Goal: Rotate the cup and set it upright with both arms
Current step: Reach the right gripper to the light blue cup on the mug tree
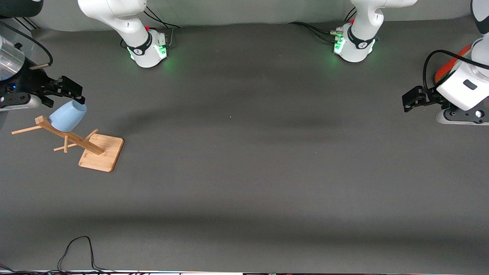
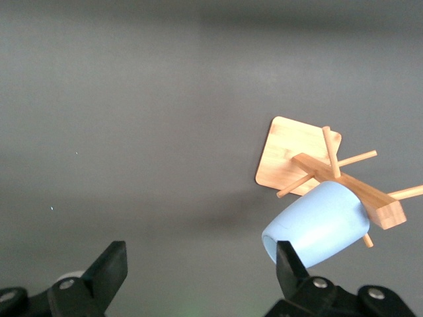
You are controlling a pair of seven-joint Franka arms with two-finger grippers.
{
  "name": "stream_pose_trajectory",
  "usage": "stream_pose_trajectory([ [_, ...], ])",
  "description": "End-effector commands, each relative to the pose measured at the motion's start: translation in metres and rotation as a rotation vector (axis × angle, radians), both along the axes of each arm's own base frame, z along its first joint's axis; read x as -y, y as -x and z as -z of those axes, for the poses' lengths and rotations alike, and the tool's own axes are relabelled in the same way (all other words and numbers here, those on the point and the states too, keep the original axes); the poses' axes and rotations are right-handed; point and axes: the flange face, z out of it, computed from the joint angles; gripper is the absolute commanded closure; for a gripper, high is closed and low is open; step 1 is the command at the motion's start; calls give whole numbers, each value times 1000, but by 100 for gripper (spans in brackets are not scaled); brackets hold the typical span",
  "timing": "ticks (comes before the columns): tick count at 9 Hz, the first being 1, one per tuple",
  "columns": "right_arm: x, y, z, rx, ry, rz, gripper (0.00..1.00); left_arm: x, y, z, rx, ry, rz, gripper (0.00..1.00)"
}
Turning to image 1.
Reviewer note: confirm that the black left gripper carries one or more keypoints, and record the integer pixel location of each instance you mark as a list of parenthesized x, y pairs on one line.
[(431, 96)]

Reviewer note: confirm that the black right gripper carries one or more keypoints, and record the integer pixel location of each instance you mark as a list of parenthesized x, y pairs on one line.
[(31, 81)]

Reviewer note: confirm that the light blue cup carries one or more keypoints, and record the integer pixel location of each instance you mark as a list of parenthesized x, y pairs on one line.
[(67, 118)]

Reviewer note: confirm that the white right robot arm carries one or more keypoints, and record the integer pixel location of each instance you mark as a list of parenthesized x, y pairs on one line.
[(142, 49)]

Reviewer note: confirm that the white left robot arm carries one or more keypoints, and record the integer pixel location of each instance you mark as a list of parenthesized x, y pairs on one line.
[(358, 47)]

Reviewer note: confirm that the wooden cup rack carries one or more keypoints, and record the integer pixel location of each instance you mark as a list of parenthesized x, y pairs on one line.
[(100, 152)]

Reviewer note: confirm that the orange round disc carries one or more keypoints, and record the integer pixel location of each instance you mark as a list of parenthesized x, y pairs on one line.
[(452, 63)]

